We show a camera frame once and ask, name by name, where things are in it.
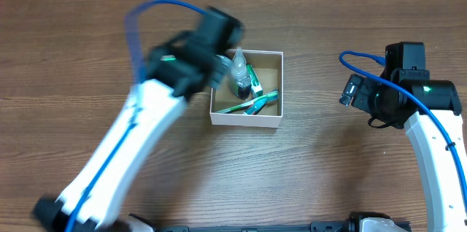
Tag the green white toothbrush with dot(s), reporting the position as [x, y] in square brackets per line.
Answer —
[271, 98]

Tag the white cardboard box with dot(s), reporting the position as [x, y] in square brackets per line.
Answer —
[268, 66]

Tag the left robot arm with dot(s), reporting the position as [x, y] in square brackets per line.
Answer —
[164, 82]

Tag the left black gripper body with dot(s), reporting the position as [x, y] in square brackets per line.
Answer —
[213, 70]

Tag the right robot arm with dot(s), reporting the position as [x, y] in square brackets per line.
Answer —
[429, 111]

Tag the green Dettol soap bar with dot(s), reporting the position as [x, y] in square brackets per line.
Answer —
[255, 86]

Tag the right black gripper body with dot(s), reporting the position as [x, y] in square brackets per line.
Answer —
[367, 97]

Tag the clear hand wash bottle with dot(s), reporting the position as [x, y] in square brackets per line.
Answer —
[239, 80]

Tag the green toothpaste tube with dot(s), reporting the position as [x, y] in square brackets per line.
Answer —
[256, 107]

